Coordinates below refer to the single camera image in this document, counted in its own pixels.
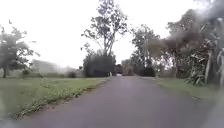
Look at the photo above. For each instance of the dark hedge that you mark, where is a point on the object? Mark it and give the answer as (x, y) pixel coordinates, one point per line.
(98, 65)

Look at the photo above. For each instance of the tall slender tree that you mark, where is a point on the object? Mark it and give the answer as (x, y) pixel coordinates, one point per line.
(106, 30)

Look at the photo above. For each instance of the grey asphalt path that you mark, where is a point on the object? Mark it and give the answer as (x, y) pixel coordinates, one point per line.
(123, 103)

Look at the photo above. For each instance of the grass strip beside bushes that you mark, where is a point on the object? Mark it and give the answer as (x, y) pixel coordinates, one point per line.
(186, 87)

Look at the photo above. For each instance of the open grass lawn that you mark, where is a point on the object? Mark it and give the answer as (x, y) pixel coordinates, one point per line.
(33, 93)

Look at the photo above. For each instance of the trees with flax bushes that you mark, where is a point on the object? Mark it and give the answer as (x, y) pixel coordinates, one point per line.
(196, 43)

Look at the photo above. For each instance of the small spreading tree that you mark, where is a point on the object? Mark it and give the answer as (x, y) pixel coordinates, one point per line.
(11, 50)

